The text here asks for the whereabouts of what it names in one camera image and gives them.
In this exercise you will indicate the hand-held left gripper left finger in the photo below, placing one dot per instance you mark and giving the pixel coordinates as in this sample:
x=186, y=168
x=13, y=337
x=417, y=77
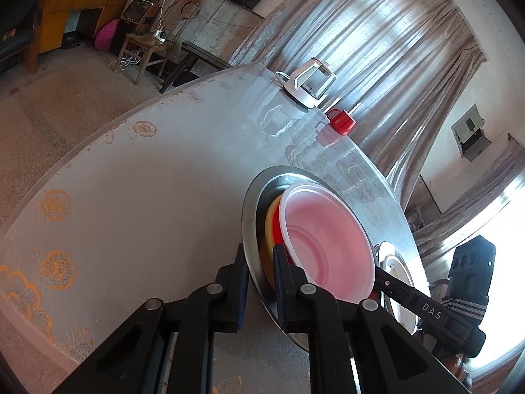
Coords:
x=243, y=291

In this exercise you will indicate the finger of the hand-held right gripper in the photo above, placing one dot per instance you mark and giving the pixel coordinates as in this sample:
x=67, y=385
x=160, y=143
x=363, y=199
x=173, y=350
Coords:
x=410, y=299

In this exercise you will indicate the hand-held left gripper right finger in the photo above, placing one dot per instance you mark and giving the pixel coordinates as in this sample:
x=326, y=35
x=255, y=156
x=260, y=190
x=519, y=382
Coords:
x=281, y=291

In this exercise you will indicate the stainless steel bowl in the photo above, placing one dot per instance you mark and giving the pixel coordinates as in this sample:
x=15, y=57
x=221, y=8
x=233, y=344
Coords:
x=251, y=238

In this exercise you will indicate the white plate with red characters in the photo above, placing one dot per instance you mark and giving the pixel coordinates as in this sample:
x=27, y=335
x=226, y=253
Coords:
x=381, y=248

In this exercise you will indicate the red plastic bowl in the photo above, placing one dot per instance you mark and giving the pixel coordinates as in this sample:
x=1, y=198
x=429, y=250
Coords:
x=324, y=238

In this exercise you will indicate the yellow plastic bowl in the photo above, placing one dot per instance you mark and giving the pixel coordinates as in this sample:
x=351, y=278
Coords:
x=270, y=221

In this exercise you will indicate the narrow grey sheer curtain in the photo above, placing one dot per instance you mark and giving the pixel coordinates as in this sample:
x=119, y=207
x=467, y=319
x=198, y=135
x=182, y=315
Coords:
x=471, y=205

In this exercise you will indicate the grey patterned cushion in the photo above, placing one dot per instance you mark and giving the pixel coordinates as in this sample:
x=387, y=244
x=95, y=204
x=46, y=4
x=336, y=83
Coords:
x=416, y=217

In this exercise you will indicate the red mug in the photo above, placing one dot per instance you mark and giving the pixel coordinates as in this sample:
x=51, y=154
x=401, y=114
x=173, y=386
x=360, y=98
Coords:
x=342, y=123

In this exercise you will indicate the white glass electric kettle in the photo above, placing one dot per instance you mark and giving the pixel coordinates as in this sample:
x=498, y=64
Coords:
x=305, y=86

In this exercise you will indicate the black bench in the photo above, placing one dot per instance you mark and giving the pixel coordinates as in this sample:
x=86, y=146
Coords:
x=197, y=59

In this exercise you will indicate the wide grey sheer curtain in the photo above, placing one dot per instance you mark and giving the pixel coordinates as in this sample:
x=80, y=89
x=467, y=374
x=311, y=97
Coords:
x=369, y=49

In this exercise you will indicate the wooden chair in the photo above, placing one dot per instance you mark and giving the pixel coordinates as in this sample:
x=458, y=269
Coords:
x=149, y=45

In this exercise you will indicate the white power strip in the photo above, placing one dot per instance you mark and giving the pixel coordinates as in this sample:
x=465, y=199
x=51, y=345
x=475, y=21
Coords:
x=160, y=35

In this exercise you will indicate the pink bag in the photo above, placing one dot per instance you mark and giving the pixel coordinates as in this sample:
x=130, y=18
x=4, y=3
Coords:
x=104, y=35

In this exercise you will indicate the black speaker box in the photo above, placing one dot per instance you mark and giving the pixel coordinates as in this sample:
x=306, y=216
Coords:
x=139, y=12

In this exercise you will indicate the wooden cabinet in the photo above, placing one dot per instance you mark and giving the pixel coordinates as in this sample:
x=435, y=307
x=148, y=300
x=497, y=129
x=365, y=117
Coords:
x=57, y=16

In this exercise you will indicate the black sofa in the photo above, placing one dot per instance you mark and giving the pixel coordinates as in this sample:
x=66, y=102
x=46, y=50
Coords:
x=14, y=41

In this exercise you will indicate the grey wall electrical box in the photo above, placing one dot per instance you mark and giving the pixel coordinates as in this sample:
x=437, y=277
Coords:
x=471, y=131

